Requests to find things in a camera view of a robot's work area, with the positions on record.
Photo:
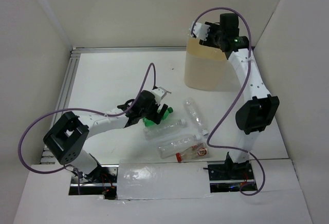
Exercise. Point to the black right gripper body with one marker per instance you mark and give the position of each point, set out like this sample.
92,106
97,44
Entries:
214,36

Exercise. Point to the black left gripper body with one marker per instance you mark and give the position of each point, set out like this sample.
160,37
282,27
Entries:
152,107

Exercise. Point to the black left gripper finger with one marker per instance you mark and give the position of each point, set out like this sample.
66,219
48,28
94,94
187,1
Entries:
163,110
154,119

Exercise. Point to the clear crushed bottle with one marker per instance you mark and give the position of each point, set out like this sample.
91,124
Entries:
166,128

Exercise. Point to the clear ribbed bottle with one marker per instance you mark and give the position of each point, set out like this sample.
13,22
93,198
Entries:
178,144

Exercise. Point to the red cap labelled bottle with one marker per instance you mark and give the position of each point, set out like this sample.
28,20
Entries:
194,152

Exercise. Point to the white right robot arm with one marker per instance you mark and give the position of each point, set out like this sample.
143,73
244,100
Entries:
259,106

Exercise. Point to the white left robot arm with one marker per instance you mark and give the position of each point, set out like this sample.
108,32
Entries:
67,136

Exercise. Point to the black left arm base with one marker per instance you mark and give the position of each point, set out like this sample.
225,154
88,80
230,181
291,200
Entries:
103,182

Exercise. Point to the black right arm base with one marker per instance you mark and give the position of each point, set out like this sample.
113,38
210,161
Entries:
228,176

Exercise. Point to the beige plastic bin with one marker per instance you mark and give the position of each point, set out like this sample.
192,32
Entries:
203,66

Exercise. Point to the silver foil tape sheet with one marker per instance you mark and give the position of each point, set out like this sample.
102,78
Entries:
149,181

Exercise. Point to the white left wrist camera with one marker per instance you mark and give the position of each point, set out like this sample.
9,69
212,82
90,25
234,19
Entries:
159,93

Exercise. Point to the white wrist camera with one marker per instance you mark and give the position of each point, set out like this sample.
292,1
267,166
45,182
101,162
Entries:
159,93
199,31

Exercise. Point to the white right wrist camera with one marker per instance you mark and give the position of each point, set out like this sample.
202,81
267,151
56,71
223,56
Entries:
199,31

